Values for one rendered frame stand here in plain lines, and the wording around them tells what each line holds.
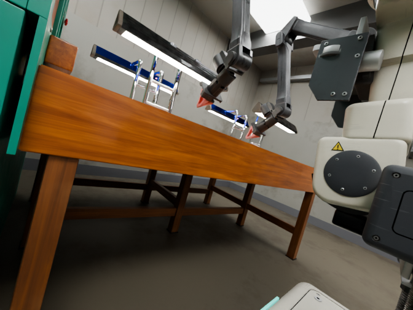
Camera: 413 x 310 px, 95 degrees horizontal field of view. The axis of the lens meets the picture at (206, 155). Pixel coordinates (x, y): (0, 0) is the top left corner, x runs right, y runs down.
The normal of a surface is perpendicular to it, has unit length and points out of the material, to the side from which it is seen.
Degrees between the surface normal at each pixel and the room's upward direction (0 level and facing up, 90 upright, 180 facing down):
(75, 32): 90
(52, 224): 90
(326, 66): 90
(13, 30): 90
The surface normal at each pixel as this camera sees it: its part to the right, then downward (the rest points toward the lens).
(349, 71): -0.69, -0.17
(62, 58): 0.62, 0.21
